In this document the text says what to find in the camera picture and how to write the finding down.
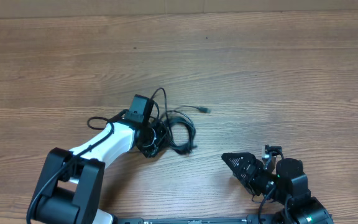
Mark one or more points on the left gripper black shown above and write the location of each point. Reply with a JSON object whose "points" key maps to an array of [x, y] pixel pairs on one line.
{"points": [[162, 132]]}

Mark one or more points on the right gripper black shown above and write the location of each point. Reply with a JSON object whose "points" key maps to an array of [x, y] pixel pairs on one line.
{"points": [[247, 161]]}

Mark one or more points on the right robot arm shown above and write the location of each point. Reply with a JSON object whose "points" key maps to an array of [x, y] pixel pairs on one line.
{"points": [[288, 186]]}

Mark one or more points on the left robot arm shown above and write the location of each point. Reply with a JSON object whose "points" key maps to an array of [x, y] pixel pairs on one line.
{"points": [[69, 186]]}

